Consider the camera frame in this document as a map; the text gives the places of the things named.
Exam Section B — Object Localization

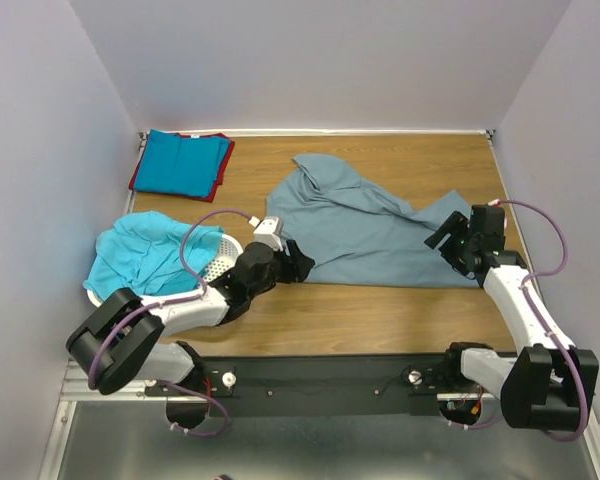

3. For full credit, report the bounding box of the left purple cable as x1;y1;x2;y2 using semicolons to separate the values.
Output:
87;208;261;392

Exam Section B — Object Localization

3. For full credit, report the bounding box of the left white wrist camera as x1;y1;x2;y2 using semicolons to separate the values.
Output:
248;216;284;251

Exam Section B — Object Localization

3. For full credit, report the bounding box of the folded teal t shirt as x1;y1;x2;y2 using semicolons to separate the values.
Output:
132;129;230;198

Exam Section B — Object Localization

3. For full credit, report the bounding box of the folded red t shirt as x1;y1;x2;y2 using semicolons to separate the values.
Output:
128;131;236;204

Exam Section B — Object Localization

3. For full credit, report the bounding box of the crumpled teal t shirt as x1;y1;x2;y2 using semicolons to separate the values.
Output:
83;211;224;300

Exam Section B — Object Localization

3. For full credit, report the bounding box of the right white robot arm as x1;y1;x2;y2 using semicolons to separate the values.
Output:
425;199;599;442

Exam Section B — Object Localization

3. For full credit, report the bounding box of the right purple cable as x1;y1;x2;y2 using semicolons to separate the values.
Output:
489;199;594;442

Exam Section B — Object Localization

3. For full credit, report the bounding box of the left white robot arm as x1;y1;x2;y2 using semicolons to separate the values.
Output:
66;240;315;395

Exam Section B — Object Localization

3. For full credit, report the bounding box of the purple cable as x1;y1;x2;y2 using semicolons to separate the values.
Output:
489;199;594;442
87;208;261;392

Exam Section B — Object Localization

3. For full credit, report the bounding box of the grey-blue t shirt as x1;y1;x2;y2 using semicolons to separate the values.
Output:
266;153;477;288

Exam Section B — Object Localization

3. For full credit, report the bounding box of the white perforated basket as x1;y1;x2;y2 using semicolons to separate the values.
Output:
83;232;241;305

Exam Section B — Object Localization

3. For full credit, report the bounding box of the aluminium frame rail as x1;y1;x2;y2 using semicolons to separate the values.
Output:
40;364;600;479

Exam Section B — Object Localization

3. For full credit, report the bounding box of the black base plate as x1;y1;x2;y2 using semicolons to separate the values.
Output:
144;353;501;419

